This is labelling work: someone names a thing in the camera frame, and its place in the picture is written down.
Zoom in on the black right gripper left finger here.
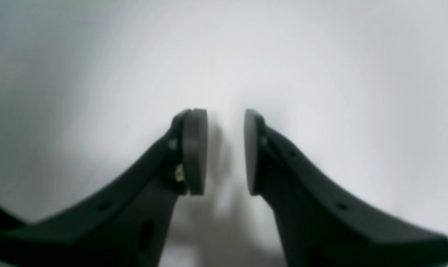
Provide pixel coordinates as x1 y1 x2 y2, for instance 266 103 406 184
0 109 208 267

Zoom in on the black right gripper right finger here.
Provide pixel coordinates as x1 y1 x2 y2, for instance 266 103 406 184
244 109 448 267

